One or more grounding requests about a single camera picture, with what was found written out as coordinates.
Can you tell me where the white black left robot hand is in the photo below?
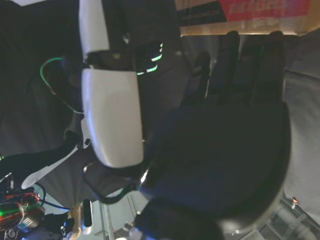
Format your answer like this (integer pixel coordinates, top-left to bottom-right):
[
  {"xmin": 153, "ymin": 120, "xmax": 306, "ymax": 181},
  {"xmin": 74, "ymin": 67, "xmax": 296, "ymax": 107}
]
[{"xmin": 78, "ymin": 0, "xmax": 293, "ymax": 240}]

